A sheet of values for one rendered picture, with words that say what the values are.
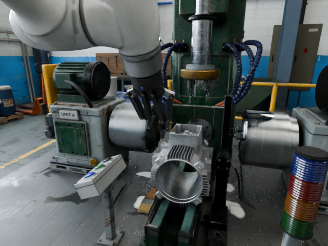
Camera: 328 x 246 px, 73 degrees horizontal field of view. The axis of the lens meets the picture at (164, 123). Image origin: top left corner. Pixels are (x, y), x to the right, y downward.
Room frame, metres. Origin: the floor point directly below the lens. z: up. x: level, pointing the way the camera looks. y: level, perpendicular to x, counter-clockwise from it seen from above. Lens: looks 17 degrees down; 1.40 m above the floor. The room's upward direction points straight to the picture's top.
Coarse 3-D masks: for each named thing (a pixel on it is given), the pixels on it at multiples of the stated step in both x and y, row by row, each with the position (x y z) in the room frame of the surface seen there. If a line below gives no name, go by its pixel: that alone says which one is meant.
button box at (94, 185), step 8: (112, 160) 0.64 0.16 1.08; (120, 160) 0.66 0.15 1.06; (104, 168) 0.58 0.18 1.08; (112, 168) 0.61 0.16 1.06; (120, 168) 0.64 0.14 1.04; (96, 176) 0.54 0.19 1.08; (104, 176) 0.57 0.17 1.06; (112, 176) 0.59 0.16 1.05; (80, 184) 0.53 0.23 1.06; (88, 184) 0.53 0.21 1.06; (96, 184) 0.53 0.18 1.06; (104, 184) 0.55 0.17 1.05; (80, 192) 0.53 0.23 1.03; (88, 192) 0.53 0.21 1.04; (96, 192) 0.52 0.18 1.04
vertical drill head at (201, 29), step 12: (204, 0) 1.00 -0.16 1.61; (204, 12) 1.00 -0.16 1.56; (192, 24) 1.03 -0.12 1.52; (204, 24) 1.00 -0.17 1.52; (192, 36) 1.03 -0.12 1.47; (204, 36) 1.00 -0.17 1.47; (192, 48) 1.02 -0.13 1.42; (204, 48) 1.00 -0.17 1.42; (192, 60) 1.02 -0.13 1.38; (204, 60) 1.00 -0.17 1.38; (192, 72) 0.96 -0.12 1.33; (204, 72) 0.95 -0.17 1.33; (216, 72) 0.97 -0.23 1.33; (192, 84) 1.09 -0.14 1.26; (204, 84) 0.99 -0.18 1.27; (192, 96) 1.09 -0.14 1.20
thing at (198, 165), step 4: (204, 140) 0.77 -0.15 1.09; (204, 144) 0.77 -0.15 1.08; (160, 156) 0.64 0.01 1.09; (156, 160) 0.63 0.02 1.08; (160, 160) 0.63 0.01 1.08; (160, 164) 0.63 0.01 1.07; (196, 164) 0.60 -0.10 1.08; (200, 164) 0.59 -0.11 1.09; (196, 168) 0.60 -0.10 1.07; (200, 168) 0.59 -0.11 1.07; (156, 192) 0.64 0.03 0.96; (160, 196) 0.63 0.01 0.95; (200, 196) 0.61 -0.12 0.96; (196, 200) 0.60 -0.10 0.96; (200, 200) 0.59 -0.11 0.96; (196, 204) 0.60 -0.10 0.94
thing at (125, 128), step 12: (120, 108) 1.04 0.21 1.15; (132, 108) 1.03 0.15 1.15; (120, 120) 0.99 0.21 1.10; (132, 120) 0.98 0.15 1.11; (144, 120) 0.97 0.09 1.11; (156, 120) 1.08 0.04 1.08; (120, 132) 0.98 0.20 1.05; (132, 132) 0.96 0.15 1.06; (144, 132) 0.94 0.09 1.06; (120, 144) 0.99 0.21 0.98; (132, 144) 0.97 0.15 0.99; (144, 144) 0.95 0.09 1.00; (156, 144) 1.07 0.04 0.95
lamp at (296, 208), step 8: (288, 200) 0.40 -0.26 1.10; (296, 200) 0.38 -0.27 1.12; (320, 200) 0.38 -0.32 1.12; (288, 208) 0.39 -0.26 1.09; (296, 208) 0.38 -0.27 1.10; (304, 208) 0.37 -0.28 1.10; (312, 208) 0.37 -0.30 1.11; (296, 216) 0.38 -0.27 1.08; (304, 216) 0.37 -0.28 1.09; (312, 216) 0.37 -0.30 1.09
